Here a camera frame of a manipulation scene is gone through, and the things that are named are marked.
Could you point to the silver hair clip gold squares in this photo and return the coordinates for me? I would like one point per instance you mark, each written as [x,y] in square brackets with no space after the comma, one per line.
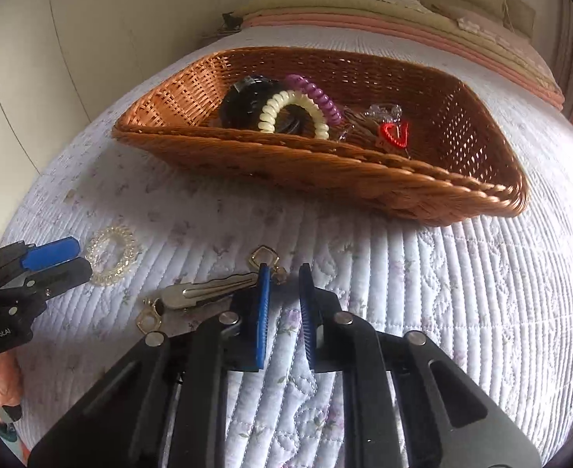
[203,292]

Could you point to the white wardrobe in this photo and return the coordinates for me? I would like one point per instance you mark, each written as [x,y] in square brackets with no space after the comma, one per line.
[96,34]

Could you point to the black wrist watch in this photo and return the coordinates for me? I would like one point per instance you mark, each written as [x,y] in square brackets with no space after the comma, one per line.
[237,107]

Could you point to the folded pink blanket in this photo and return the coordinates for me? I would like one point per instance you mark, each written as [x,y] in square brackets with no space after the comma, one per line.
[364,24]

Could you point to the dark box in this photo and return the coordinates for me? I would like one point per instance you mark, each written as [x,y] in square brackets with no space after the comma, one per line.
[230,21]

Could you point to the brown wicker basket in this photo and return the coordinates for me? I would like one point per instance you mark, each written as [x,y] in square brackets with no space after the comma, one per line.
[291,170]

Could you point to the clear crystal hair clip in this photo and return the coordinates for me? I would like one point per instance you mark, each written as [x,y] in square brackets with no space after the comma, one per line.
[379,111]

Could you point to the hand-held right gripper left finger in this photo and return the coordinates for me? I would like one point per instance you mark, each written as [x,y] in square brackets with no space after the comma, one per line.
[263,312]

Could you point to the red heart hair clip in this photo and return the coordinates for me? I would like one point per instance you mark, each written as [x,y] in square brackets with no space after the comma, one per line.
[386,131]

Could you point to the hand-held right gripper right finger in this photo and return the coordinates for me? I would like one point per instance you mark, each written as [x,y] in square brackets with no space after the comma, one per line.
[307,312]

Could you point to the white floral quilted bedspread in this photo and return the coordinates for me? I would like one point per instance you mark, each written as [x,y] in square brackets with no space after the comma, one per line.
[413,302]

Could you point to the folded yellow and pink blankets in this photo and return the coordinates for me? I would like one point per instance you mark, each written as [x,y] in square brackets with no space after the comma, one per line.
[364,12]

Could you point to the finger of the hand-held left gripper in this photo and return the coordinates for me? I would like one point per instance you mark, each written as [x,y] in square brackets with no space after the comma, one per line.
[52,253]
[62,275]

